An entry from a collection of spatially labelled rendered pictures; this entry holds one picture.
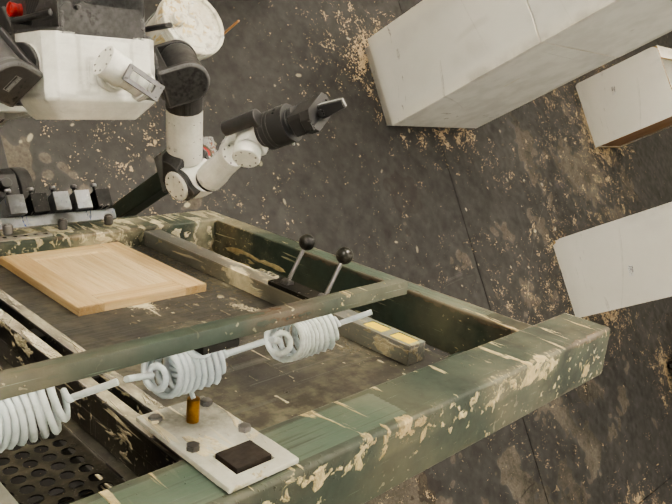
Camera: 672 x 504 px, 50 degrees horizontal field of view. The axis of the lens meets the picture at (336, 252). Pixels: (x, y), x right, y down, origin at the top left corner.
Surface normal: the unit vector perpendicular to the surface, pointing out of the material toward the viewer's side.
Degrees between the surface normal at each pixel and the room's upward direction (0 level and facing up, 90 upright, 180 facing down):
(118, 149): 0
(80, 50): 23
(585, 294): 90
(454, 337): 90
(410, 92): 90
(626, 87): 90
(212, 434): 60
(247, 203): 0
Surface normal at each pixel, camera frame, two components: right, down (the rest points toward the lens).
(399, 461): 0.70, 0.25
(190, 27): 0.65, -0.27
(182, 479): 0.09, -0.96
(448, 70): -0.71, 0.10
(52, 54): 0.07, 0.18
